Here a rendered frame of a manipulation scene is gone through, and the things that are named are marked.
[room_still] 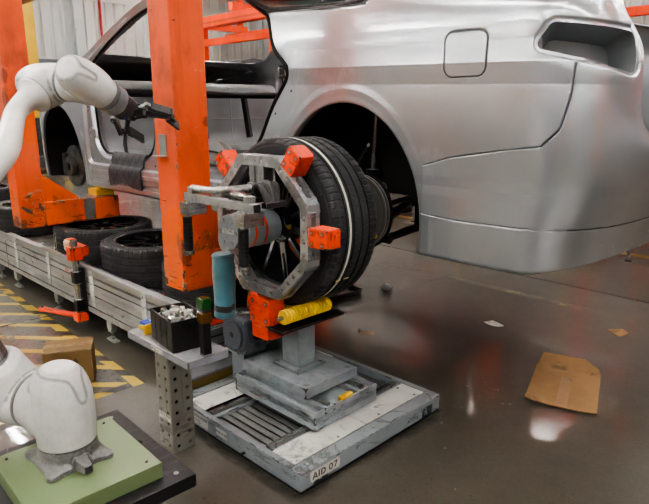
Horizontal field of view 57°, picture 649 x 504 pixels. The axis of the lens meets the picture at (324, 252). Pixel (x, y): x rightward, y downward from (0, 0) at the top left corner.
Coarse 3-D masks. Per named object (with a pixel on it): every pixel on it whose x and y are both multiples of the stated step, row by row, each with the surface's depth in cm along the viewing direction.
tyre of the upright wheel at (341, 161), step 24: (264, 144) 228; (288, 144) 219; (312, 144) 222; (336, 144) 230; (312, 168) 212; (336, 168) 217; (360, 168) 225; (336, 192) 211; (360, 192) 219; (336, 216) 209; (360, 216) 217; (360, 240) 220; (336, 264) 215; (360, 264) 226; (312, 288) 223; (336, 288) 229
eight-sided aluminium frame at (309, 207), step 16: (240, 160) 227; (256, 160) 220; (272, 160) 214; (240, 176) 236; (288, 176) 209; (304, 192) 211; (224, 208) 241; (304, 208) 206; (304, 224) 208; (304, 240) 209; (304, 256) 211; (304, 272) 212; (256, 288) 234; (272, 288) 227; (288, 288) 220
